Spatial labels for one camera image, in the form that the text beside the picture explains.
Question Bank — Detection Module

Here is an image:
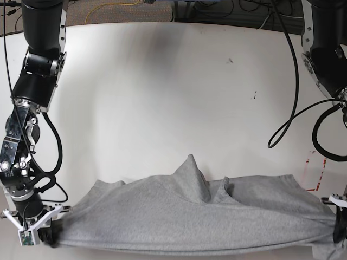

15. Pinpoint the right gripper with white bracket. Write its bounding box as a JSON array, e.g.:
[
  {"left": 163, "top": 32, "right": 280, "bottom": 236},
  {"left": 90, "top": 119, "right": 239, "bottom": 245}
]
[{"left": 1, "top": 201, "right": 71, "bottom": 247}]

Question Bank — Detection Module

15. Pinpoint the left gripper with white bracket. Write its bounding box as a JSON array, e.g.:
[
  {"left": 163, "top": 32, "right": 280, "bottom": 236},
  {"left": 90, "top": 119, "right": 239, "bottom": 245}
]
[{"left": 321, "top": 194, "right": 347, "bottom": 244}]

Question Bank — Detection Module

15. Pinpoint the grey T-shirt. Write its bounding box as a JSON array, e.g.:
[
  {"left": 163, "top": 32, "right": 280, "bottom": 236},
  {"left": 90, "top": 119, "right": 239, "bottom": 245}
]
[{"left": 58, "top": 155, "right": 346, "bottom": 259}]

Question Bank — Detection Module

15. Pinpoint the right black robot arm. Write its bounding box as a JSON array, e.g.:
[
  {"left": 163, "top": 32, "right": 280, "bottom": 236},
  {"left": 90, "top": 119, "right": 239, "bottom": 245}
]
[{"left": 1, "top": 1, "right": 69, "bottom": 246}]

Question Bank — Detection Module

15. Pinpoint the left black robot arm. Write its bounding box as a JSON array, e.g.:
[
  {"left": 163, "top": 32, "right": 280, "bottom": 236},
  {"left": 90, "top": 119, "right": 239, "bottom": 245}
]
[{"left": 301, "top": 1, "right": 346, "bottom": 162}]

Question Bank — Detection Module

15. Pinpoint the red tape rectangle marking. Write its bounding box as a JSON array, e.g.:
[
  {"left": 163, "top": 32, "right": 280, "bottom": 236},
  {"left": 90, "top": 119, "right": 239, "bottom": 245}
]
[{"left": 301, "top": 151, "right": 327, "bottom": 192}]

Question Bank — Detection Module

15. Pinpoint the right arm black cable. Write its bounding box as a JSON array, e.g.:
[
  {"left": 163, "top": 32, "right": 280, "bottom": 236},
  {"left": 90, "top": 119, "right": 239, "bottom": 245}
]
[{"left": 0, "top": 0, "right": 69, "bottom": 204}]

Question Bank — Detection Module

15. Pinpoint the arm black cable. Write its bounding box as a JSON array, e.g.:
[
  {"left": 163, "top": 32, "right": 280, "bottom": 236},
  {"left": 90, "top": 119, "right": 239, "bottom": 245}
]
[
  {"left": 267, "top": 0, "right": 347, "bottom": 163},
  {"left": 0, "top": 0, "right": 69, "bottom": 204}
]

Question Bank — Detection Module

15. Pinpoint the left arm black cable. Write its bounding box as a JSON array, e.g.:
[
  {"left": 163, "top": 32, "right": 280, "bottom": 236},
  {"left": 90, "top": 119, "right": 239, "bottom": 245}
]
[{"left": 267, "top": 0, "right": 347, "bottom": 163}]

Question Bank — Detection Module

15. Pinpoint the white cable on floor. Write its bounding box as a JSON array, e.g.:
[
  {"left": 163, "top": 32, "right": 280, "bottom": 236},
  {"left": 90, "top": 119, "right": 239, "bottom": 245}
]
[{"left": 259, "top": 12, "right": 301, "bottom": 30}]

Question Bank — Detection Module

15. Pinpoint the yellow cable on floor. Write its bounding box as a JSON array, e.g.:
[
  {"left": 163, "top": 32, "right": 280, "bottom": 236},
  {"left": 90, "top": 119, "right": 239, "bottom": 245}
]
[{"left": 85, "top": 0, "right": 139, "bottom": 25}]

